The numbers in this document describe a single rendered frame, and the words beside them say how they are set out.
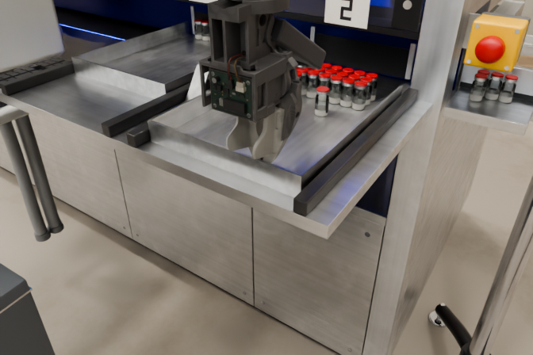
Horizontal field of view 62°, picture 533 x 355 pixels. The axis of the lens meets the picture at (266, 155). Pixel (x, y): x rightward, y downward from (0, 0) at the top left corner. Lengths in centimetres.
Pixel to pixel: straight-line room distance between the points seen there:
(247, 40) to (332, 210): 22
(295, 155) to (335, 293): 64
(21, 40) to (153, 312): 92
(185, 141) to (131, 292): 111
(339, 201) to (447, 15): 38
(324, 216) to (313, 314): 81
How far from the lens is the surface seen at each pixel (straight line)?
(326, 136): 68
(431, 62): 82
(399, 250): 103
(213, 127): 71
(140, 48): 110
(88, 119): 79
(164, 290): 166
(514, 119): 84
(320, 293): 124
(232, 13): 43
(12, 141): 151
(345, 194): 56
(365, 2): 83
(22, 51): 135
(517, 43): 78
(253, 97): 44
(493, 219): 214
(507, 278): 118
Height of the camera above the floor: 121
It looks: 31 degrees down
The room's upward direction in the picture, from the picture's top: straight up
